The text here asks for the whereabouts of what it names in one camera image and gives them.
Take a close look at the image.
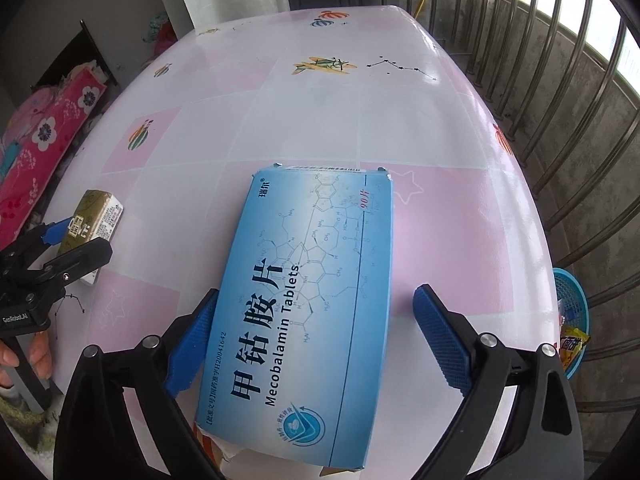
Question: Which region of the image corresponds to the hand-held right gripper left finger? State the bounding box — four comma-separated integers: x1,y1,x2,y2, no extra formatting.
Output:
52,287,221,480

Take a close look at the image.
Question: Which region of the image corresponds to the blue plastic basket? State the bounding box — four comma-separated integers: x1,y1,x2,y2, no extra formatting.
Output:
552,267,592,378

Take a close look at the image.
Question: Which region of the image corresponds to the person's left forearm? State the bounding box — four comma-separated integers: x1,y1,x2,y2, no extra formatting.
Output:
0,387,57,463

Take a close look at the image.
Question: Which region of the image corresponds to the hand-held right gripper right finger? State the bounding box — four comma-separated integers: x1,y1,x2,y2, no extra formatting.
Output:
412,284,583,480

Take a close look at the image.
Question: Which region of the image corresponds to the black bed frame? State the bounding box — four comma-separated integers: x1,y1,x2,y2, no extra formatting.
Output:
30,20,118,91

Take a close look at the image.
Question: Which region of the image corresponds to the person's left hand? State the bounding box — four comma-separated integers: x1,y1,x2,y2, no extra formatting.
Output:
0,332,54,389

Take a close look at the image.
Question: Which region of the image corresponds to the gold green small carton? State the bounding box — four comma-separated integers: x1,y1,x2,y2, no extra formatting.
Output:
56,189,126,286

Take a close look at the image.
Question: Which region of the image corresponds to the blue medicine box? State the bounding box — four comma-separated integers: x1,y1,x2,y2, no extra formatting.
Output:
192,162,396,473

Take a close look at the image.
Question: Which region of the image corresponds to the pile of colourful bags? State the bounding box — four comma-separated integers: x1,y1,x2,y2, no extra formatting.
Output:
142,10,176,56

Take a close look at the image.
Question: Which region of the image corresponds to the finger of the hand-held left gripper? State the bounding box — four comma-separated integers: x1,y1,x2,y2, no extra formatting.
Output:
30,237,113,292
0,217,76,266

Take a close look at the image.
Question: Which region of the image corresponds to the pink floral blanket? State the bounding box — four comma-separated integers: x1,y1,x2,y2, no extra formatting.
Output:
0,67,108,251

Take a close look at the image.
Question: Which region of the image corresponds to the metal window railing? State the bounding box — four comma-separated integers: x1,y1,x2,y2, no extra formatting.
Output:
385,0,640,281

